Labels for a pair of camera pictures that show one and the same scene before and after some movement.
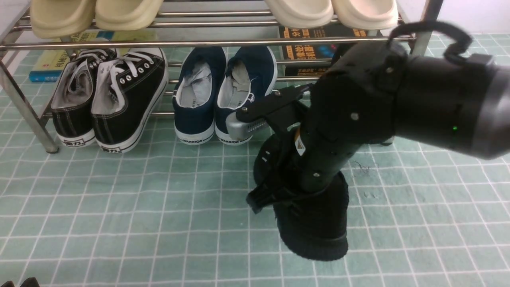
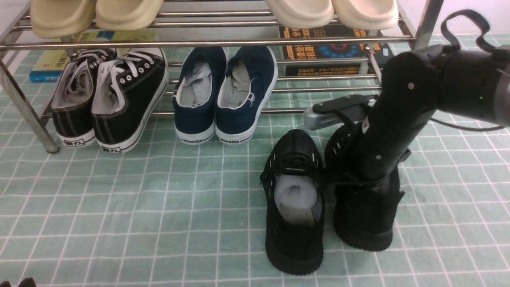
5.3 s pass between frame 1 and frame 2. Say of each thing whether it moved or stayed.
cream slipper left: stayed
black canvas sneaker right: stayed
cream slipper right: stayed
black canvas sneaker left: stayed
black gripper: moved
